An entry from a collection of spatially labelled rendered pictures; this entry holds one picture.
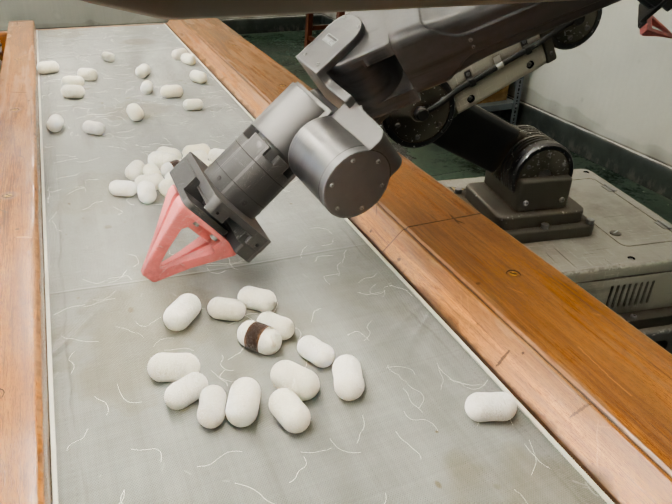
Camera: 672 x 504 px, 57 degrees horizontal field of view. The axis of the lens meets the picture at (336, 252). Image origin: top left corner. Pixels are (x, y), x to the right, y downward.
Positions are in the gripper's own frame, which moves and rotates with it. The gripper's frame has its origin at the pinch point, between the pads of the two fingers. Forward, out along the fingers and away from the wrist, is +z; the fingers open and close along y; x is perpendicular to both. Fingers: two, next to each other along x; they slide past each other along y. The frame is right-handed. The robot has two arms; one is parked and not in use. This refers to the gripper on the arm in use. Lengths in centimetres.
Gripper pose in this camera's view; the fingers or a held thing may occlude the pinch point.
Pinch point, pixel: (153, 270)
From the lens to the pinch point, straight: 54.9
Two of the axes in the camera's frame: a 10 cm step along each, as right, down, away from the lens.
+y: 3.9, 4.8, -7.9
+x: 5.8, 5.3, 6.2
